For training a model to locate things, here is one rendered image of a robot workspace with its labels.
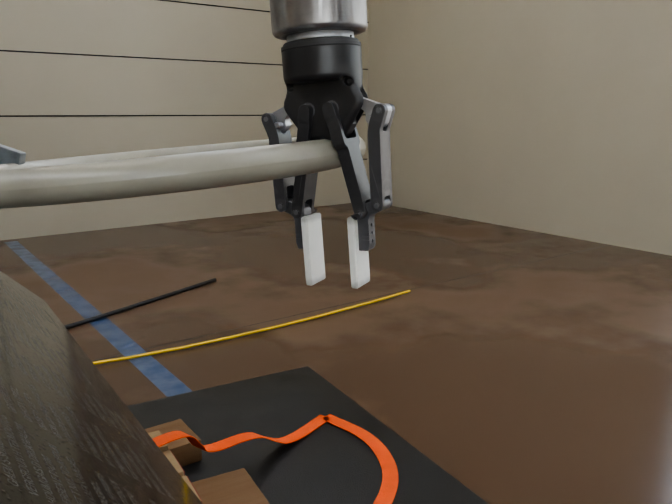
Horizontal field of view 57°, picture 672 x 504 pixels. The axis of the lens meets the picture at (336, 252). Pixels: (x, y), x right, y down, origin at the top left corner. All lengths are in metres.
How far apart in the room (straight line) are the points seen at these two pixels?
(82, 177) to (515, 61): 5.48
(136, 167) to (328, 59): 0.19
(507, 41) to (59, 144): 3.95
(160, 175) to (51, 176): 0.08
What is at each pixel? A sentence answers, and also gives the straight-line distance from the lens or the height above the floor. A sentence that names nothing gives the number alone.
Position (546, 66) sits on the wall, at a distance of 5.68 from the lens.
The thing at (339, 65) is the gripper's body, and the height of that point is 1.07.
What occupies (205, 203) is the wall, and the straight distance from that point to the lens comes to 6.26.
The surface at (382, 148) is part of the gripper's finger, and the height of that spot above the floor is 0.99.
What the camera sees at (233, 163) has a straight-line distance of 0.51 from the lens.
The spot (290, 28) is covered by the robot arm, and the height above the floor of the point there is 1.10.
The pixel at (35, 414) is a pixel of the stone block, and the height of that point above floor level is 0.78.
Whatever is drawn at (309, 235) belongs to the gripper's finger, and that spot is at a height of 0.91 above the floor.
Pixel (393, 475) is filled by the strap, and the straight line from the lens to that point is 1.88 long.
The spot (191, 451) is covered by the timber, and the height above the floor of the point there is 0.06.
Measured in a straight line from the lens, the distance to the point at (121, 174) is 0.50.
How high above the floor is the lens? 1.03
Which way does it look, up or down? 13 degrees down
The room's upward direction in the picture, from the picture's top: straight up
